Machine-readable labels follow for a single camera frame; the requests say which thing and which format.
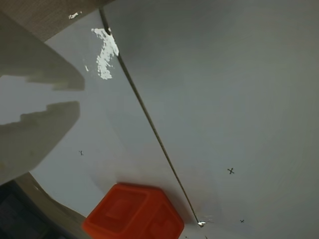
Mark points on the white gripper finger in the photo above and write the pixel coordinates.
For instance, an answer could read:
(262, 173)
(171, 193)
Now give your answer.
(32, 139)
(37, 62)

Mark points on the orange square block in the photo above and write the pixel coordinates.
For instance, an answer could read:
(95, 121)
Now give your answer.
(132, 214)

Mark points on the white board sheet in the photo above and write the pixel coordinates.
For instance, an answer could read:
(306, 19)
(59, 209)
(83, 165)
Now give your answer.
(109, 129)
(224, 99)

